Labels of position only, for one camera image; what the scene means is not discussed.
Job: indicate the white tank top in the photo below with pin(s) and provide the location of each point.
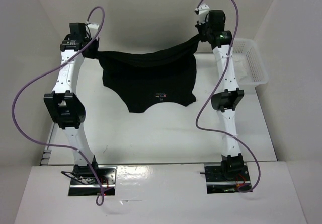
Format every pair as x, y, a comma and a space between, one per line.
241, 70

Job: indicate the white plastic basket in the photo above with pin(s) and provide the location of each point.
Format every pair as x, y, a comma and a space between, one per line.
246, 49

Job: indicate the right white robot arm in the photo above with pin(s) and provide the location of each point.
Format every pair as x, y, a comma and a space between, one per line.
211, 28

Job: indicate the black tank top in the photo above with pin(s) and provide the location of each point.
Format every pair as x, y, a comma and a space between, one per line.
143, 80

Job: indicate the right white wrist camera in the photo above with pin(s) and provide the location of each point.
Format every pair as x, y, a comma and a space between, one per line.
202, 12

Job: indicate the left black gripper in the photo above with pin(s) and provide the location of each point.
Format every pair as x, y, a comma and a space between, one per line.
93, 55

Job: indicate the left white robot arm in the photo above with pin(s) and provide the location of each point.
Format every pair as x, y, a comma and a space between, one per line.
65, 108

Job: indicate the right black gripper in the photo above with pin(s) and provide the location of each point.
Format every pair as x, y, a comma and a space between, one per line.
199, 27

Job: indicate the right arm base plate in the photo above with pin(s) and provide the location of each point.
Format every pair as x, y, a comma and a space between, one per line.
217, 183

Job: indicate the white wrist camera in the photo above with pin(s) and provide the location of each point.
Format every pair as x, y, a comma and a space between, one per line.
91, 28
202, 12

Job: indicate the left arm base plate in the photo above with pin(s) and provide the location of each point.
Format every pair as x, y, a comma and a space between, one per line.
85, 184

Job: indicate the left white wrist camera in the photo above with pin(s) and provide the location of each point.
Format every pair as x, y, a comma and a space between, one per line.
91, 28

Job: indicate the aluminium table edge rail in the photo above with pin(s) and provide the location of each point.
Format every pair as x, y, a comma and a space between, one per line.
47, 151

